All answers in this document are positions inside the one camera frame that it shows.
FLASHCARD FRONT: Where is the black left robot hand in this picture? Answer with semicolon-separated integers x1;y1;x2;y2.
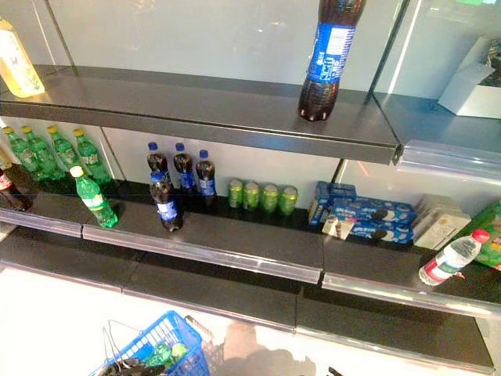
99;358;168;376

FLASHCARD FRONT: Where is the blue plastic shopping basket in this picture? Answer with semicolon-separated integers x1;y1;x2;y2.
88;310;214;376

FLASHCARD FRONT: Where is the small beige card box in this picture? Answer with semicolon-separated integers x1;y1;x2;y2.
323;214;355;241

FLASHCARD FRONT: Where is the clear water bottle red cap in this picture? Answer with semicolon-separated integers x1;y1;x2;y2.
418;229;492;287

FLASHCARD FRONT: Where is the small Pepsi cola bottle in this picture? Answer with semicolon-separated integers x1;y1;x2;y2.
150;172;184;233
146;142;171;175
195;149;218;208
173;143;196;193

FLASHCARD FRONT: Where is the small blue Oreo box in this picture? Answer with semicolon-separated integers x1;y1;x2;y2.
328;182;358;201
308;180;333;227

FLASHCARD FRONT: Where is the beige carton box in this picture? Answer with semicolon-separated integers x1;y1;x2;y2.
413;211;473;251

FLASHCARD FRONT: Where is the white carton box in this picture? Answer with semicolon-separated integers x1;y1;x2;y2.
414;193;460;224

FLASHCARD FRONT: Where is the green Lays chips bag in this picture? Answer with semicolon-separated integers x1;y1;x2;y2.
456;200;501;272

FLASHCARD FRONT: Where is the Coca-Cola bottle red label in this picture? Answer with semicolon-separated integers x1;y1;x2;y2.
0;166;33;212

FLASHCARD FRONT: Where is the open white cardboard box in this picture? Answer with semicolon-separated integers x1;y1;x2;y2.
438;37;501;119

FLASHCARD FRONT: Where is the large Pepsi cola bottle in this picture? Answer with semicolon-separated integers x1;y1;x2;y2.
298;0;367;123

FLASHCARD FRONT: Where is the large yellow tea bottle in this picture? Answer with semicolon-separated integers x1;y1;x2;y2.
0;17;46;98

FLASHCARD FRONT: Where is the silver foil bag bundle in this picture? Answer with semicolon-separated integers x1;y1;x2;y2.
483;38;501;88

